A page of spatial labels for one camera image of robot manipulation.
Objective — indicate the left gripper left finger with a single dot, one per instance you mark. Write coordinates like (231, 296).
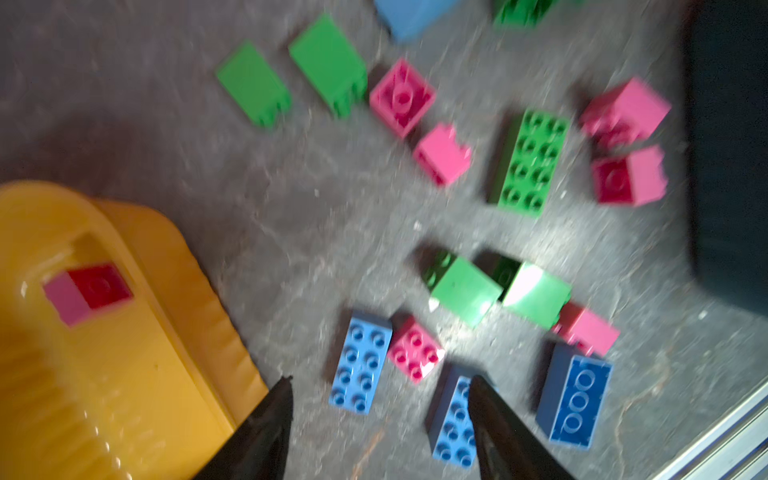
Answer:
(259, 448)

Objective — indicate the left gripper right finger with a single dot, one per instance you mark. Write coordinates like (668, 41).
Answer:
(506, 448)

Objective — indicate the blue long brick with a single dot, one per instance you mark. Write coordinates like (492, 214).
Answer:
(572, 397)
(361, 362)
(451, 432)

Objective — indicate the blue long brick bottom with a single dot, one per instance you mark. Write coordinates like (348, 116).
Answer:
(572, 397)

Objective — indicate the pink studded brick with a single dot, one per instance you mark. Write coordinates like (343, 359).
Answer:
(414, 351)

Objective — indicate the yellow plastic bin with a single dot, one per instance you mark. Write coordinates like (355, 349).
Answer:
(150, 388)

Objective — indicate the green long brick centre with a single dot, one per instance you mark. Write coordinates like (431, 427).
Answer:
(530, 155)

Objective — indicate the light blue square brick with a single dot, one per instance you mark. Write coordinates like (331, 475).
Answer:
(406, 20)

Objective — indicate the teal plastic bin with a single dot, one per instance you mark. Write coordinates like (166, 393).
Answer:
(726, 113)

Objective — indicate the aluminium front rail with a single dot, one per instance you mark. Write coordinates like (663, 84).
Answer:
(733, 448)

